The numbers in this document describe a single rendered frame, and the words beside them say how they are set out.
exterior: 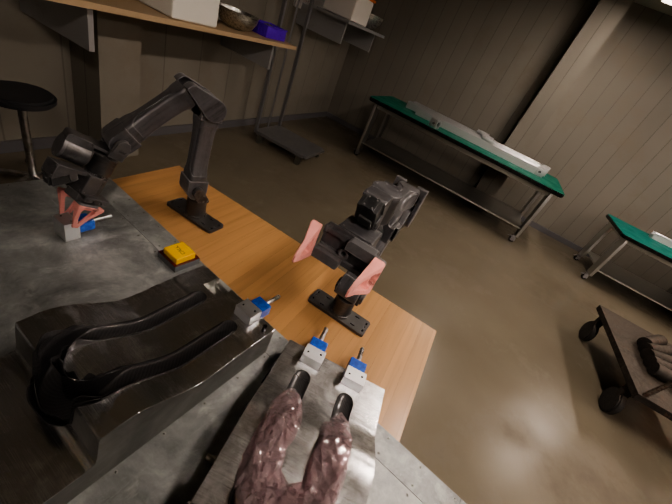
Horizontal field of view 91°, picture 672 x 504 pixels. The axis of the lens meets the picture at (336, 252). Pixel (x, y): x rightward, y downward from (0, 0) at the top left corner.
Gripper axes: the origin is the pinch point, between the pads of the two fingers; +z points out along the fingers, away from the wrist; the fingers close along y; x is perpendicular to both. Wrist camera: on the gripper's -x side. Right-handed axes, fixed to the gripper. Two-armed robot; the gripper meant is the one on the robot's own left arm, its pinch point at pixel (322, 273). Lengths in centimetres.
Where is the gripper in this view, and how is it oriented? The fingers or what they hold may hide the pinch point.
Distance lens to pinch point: 50.3
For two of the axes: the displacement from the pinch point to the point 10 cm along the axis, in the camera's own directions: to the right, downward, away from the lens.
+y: 8.3, 5.2, -2.0
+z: -4.5, 4.0, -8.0
